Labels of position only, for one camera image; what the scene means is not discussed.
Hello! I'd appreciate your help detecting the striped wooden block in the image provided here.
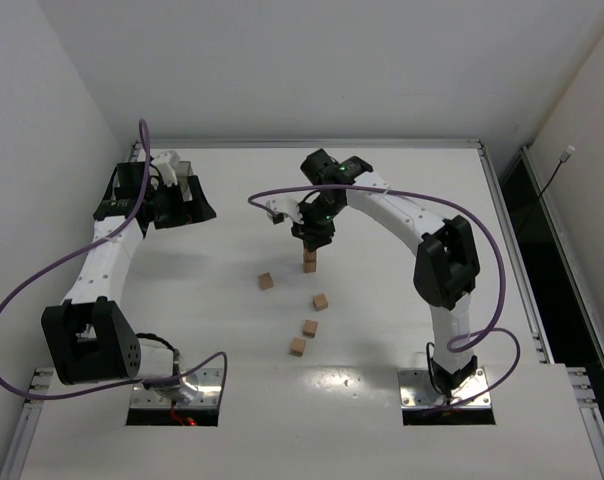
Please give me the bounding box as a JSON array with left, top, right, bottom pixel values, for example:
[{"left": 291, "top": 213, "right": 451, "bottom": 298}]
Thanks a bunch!
[{"left": 303, "top": 248, "right": 317, "bottom": 262}]

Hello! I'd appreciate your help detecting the long wooden block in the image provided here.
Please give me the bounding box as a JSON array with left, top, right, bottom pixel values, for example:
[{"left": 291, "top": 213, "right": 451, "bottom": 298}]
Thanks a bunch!
[{"left": 303, "top": 259, "right": 317, "bottom": 273}]

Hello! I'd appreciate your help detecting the small wooden cube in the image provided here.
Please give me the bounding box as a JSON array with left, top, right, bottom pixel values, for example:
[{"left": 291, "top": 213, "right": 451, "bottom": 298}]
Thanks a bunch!
[
  {"left": 258, "top": 272, "right": 274, "bottom": 290},
  {"left": 312, "top": 293, "right": 329, "bottom": 311},
  {"left": 302, "top": 320, "right": 318, "bottom": 338},
  {"left": 289, "top": 337, "right": 307, "bottom": 357}
]

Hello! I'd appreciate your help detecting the translucent grey plastic bin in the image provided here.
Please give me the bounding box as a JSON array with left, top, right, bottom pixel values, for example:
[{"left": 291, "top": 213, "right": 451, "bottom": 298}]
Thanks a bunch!
[{"left": 176, "top": 160, "right": 195, "bottom": 201}]

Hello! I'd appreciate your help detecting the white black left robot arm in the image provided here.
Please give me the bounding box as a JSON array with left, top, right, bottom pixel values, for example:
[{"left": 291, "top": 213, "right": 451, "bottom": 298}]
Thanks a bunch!
[{"left": 41, "top": 151, "right": 216, "bottom": 385}]

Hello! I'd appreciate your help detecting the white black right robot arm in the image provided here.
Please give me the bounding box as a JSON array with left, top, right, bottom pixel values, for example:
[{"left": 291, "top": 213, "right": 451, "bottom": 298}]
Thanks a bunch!
[{"left": 292, "top": 149, "right": 480, "bottom": 397}]

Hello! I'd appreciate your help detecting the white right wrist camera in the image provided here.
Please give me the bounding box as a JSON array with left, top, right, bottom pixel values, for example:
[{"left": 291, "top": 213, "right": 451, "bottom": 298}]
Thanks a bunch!
[{"left": 265, "top": 197, "right": 304, "bottom": 225}]

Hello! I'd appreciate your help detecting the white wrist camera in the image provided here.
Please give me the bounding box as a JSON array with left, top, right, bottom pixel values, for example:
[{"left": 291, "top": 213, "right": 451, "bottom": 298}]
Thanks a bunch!
[
  {"left": 150, "top": 150, "right": 180, "bottom": 187},
  {"left": 265, "top": 197, "right": 304, "bottom": 225}
]

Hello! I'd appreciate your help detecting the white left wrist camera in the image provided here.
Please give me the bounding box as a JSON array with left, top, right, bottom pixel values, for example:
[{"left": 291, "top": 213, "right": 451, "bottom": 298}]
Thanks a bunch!
[{"left": 150, "top": 150, "right": 180, "bottom": 187}]

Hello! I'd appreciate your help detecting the aluminium table frame rail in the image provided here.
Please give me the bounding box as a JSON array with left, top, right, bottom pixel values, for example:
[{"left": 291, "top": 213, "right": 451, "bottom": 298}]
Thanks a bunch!
[{"left": 152, "top": 139, "right": 483, "bottom": 150}]

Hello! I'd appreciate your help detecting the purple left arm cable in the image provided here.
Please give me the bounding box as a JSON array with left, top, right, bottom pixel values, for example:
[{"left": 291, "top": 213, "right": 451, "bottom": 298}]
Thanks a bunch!
[{"left": 0, "top": 118, "right": 229, "bottom": 401}]

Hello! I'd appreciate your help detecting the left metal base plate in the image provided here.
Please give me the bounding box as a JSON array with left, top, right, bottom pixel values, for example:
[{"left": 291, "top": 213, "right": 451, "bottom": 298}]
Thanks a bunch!
[{"left": 130, "top": 368, "right": 226, "bottom": 410}]

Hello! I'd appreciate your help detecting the metal base plate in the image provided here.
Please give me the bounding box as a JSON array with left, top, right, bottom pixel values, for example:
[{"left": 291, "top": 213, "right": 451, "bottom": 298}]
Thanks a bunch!
[
  {"left": 130, "top": 368, "right": 226, "bottom": 410},
  {"left": 397, "top": 368, "right": 492, "bottom": 411}
]

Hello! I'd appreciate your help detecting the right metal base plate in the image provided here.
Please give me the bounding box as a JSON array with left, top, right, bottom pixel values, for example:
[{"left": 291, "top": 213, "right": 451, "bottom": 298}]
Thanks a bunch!
[{"left": 397, "top": 368, "right": 492, "bottom": 411}]

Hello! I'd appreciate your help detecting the black wall cable with plug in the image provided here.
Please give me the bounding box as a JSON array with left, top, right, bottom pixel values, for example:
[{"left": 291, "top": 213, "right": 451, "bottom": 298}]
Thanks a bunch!
[{"left": 501, "top": 144, "right": 577, "bottom": 236}]

